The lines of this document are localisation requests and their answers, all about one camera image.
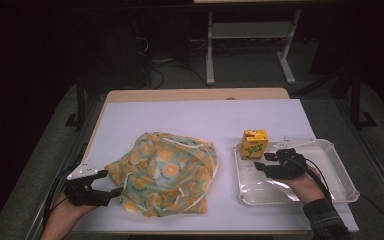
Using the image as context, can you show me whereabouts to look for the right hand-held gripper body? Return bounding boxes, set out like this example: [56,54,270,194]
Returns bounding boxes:
[271,136,317,180]

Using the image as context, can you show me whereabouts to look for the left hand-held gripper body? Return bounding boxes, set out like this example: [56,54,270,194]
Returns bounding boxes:
[63,158,112,207]

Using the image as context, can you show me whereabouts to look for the yellow drink carton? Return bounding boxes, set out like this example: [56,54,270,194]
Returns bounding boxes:
[240,128,269,161]

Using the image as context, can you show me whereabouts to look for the white plastic tray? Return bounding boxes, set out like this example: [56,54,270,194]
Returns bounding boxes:
[232,138,361,207]

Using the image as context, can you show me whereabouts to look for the orange floral mesh bag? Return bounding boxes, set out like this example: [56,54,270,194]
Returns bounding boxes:
[103,131,219,218]

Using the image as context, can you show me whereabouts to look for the person's left hand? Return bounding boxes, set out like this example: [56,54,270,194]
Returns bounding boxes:
[43,193,98,235]

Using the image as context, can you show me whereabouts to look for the person's right hand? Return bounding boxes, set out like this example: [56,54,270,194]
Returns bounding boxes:
[280,167,326,205]

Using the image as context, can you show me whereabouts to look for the black metal stand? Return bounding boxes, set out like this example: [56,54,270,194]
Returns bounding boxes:
[349,68,378,130]
[64,71,88,130]

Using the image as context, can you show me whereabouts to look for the white table mat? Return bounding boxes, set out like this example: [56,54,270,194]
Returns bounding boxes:
[69,98,360,233]

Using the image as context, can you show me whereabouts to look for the white metal stand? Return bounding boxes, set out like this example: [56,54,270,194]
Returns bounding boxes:
[205,8,303,86]

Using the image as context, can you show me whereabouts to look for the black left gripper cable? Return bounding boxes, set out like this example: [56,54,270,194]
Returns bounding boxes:
[41,143,89,231]

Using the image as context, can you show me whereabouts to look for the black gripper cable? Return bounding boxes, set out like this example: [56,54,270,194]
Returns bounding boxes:
[41,143,89,231]
[293,157,384,240]

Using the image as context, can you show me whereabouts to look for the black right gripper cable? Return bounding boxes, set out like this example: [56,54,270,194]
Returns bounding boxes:
[293,157,384,240]

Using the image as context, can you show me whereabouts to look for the black floor cables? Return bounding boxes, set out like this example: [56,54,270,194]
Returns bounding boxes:
[133,33,212,90]

